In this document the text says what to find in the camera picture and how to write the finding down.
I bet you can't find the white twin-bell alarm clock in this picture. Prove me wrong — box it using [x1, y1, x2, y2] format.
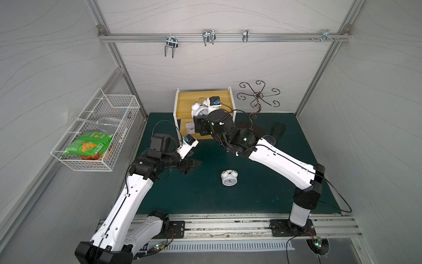
[191, 100, 209, 118]
[221, 169, 238, 187]

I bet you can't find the clear drinking glass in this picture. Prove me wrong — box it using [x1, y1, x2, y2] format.
[262, 135, 276, 146]

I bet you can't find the metal single hook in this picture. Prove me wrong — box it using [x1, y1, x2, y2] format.
[242, 29, 249, 43]

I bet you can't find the metal double hook left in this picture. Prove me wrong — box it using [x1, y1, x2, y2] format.
[164, 36, 179, 58]

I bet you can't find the white wire basket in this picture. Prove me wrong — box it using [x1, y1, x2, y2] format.
[51, 89, 140, 172]

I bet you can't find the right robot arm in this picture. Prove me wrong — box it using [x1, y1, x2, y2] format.
[191, 109, 325, 229]

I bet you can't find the green snack bag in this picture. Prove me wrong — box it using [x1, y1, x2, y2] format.
[62, 132, 114, 157]

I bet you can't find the metal scroll jewelry stand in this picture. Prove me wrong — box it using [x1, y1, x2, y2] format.
[236, 80, 280, 142]

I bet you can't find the clear wine glass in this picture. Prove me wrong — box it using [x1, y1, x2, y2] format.
[68, 114, 122, 134]

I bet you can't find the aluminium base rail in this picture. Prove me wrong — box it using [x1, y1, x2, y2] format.
[92, 213, 363, 243]

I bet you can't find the aluminium top rail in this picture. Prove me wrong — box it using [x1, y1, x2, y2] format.
[99, 32, 352, 44]

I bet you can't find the red snack package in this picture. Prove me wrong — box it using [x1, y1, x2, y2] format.
[79, 153, 104, 161]

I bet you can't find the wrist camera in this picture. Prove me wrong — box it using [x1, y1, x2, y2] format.
[176, 134, 199, 159]
[207, 96, 221, 113]

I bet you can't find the wooden two-tier shelf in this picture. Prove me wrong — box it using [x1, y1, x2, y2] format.
[173, 87, 236, 140]

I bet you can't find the metal double hook middle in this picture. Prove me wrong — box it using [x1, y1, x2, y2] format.
[202, 29, 216, 46]

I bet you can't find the dark tinted glass cup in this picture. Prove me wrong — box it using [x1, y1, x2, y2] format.
[270, 122, 286, 141]

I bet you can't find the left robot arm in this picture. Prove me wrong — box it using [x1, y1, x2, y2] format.
[75, 134, 201, 264]

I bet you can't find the white square alarm clock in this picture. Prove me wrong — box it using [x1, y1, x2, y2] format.
[185, 122, 196, 134]

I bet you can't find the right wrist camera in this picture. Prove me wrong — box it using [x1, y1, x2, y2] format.
[207, 96, 221, 113]

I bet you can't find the metal double hook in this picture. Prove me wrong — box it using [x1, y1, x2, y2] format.
[164, 36, 179, 58]
[202, 29, 216, 46]

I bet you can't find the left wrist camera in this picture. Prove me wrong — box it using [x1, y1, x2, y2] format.
[176, 134, 199, 159]

